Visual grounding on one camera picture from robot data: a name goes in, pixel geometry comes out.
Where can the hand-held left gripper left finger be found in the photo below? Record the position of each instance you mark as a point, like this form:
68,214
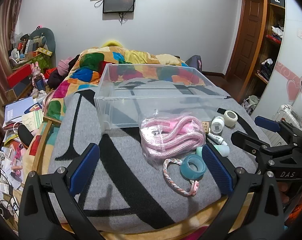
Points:
84,165

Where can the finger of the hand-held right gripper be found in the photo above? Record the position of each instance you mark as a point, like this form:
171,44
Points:
248,140
266,123

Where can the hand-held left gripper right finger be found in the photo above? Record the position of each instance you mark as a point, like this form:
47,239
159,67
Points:
217,170

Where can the mint green small bottle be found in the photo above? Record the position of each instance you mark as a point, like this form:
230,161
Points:
222,150

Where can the white bandage roll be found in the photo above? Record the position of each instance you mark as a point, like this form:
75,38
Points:
231,120

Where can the white tube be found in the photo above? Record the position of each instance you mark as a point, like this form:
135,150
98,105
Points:
216,138

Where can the teal tape roll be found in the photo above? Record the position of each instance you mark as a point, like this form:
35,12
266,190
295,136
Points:
184,171

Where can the white round jar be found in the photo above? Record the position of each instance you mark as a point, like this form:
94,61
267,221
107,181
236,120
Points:
217,125

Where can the clear plastic storage box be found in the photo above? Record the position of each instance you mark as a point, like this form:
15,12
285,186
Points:
121,100

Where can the person's right hand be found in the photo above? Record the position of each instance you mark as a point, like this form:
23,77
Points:
284,192

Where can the grey bag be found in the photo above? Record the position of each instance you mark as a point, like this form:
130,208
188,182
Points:
251,102

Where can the grey blanket with black letters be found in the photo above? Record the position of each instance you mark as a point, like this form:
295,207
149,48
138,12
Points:
121,187

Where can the small wooden tag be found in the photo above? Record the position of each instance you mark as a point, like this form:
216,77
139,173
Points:
206,126

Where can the black paddle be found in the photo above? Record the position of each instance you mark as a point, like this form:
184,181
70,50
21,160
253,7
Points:
24,135

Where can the wooden shelf unit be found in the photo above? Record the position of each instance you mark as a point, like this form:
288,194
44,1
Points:
268,52

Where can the white wardrobe with pink hearts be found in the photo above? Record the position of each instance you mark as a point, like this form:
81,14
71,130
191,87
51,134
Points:
294,55

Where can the pile of papers and packets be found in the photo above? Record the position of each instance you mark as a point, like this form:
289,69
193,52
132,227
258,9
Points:
8,170

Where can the white and blue booklet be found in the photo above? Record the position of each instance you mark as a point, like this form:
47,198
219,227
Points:
18,108

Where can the brown wooden door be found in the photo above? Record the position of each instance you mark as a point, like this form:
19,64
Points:
248,37

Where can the dark clothing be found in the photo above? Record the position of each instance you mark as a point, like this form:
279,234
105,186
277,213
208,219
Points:
56,76

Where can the dark backpack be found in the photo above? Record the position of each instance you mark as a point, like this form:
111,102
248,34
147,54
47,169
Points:
194,62

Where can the pink knit hat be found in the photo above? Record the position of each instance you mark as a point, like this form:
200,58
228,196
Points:
63,66

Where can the colourful patchwork blanket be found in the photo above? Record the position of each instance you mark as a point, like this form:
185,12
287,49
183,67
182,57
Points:
90,62

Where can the pink bunny toy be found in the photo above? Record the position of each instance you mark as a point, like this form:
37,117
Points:
37,71

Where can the red box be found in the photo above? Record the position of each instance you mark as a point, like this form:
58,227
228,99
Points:
17,76

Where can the yellow pillow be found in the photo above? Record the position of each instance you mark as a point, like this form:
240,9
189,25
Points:
112,43

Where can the grey neck pillow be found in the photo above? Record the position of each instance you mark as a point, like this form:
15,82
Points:
47,37

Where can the striped curtain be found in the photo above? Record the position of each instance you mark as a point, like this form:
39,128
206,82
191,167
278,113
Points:
3,45

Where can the wooden bed frame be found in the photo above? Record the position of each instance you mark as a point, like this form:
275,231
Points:
42,142

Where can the small wall monitor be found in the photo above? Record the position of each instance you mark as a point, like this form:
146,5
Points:
118,2

